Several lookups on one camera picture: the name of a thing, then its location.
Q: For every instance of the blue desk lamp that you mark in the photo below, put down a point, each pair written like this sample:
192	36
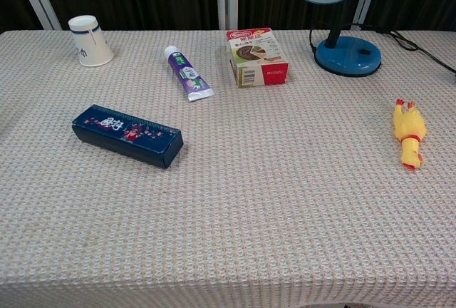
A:
347	56

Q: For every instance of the beige textured tablecloth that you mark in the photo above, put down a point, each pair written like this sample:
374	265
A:
249	197

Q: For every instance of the yellow rubber chicken toy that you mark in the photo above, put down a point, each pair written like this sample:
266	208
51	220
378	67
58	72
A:
409	126

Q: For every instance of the white paper cup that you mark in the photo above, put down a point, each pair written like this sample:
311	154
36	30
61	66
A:
90	47

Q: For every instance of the blue glasses case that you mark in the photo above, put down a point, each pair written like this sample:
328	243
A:
124	133

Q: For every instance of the red green snack box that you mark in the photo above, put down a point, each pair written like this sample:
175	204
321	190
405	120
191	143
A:
256	58

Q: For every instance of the purple white toothpaste tube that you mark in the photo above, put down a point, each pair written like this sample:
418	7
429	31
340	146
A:
187	72

